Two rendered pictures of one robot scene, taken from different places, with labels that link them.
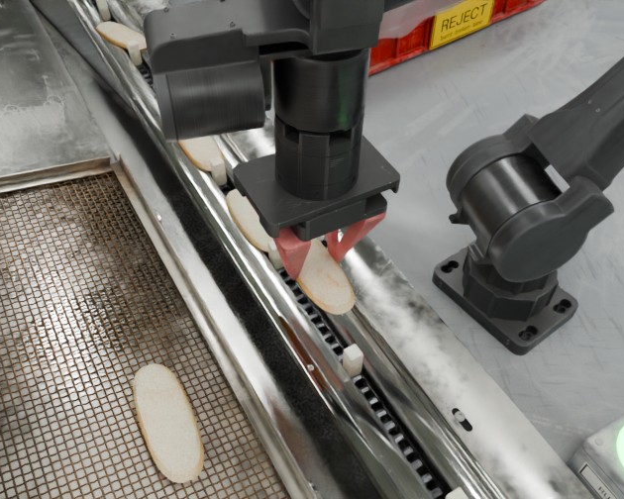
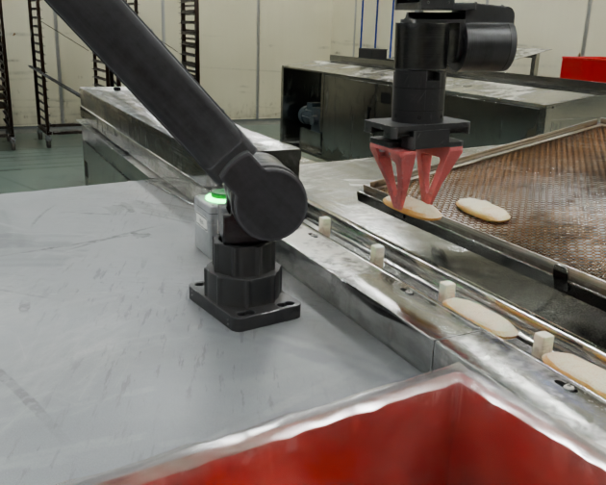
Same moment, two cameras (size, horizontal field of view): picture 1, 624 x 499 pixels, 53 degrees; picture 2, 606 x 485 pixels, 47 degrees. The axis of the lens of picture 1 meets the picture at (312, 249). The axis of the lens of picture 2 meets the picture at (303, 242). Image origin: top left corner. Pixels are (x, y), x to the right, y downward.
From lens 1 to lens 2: 113 cm
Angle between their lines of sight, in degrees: 114
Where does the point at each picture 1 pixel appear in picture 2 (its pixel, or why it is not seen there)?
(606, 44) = not seen: outside the picture
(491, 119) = (129, 449)
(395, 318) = (345, 260)
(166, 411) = (482, 205)
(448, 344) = (311, 251)
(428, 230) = (290, 343)
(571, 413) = not seen: hidden behind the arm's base
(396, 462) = (352, 239)
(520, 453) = not seen: hidden behind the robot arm
